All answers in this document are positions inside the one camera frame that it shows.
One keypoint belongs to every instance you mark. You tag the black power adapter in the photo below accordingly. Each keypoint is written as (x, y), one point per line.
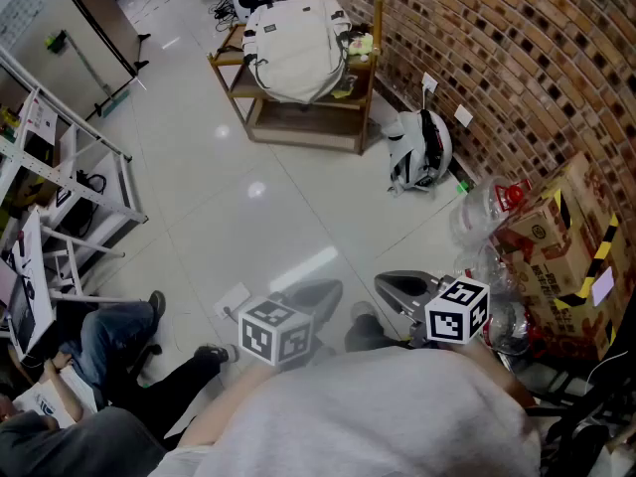
(92, 183)

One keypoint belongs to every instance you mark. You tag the cardboard box with striped tape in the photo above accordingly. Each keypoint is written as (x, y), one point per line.
(586, 202)

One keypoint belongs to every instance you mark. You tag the grey panel on black stand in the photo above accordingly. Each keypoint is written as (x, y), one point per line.
(94, 8)

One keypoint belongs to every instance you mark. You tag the person's left forearm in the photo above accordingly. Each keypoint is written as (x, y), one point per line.
(223, 395)

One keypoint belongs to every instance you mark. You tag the white wall socket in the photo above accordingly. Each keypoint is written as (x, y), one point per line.
(429, 82)

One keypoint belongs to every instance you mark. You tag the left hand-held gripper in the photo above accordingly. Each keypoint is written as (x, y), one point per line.
(273, 333)

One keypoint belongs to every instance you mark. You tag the black office chair base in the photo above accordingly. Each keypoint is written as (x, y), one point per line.
(146, 361)

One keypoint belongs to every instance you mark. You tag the person's grey shirt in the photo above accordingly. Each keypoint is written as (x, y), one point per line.
(358, 415)

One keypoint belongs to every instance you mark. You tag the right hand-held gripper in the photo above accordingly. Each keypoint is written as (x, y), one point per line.
(454, 316)

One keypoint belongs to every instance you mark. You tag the white backpack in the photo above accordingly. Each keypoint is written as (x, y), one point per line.
(295, 43)

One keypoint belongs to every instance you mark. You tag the green floor mop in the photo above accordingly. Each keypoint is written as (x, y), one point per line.
(94, 75)

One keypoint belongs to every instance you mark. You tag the white power strip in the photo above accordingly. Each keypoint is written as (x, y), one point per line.
(233, 300)

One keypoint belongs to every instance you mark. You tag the white metal shelf rack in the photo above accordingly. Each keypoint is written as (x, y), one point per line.
(59, 177)

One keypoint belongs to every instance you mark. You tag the pile of clear plastic bottles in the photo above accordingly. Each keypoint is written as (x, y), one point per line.
(477, 216)

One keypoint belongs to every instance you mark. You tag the pale pink card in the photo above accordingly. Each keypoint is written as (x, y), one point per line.
(603, 285)

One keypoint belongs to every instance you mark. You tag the white paper sheet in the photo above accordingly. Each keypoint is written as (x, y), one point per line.
(54, 395)

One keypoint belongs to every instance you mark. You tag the white wall plate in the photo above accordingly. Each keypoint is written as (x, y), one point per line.
(463, 115)

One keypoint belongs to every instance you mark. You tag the person's right forearm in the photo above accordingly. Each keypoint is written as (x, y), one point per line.
(497, 370)

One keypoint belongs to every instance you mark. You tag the small green object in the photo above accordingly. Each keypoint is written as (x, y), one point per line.
(463, 187)

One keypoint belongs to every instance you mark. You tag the yellow green plush toy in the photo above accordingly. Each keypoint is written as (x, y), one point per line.
(360, 44)

